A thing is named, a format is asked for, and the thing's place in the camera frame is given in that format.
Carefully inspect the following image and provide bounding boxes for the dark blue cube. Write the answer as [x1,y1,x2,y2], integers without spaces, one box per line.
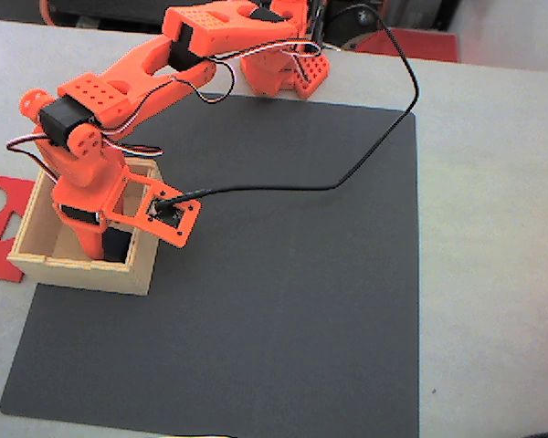
[100,227,134,265]

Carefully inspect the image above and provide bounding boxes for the open wooden box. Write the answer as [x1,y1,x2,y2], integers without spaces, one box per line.
[6,151,169,297]

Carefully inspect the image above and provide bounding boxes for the red board with cut-outs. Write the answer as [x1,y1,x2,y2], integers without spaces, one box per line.
[0,172,37,285]

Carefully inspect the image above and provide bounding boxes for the dark grey mat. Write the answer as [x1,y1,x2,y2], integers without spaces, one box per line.
[0,85,421,438]

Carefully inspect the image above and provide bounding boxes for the plain red sheet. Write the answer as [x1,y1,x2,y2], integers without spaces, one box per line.
[353,27,461,64]

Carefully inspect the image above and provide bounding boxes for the white servo wires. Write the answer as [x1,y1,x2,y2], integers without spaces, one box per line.
[6,39,337,183]

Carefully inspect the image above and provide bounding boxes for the small black camera module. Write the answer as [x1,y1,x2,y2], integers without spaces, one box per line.
[151,198,187,228]

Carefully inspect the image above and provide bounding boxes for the orange camera mount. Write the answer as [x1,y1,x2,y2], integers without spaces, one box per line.
[102,166,203,251]

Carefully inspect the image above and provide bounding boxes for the orange cable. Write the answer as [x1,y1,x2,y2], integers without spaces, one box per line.
[38,0,58,27]

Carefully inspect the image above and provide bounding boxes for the black camera cable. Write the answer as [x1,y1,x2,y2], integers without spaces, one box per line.
[157,2,421,212]

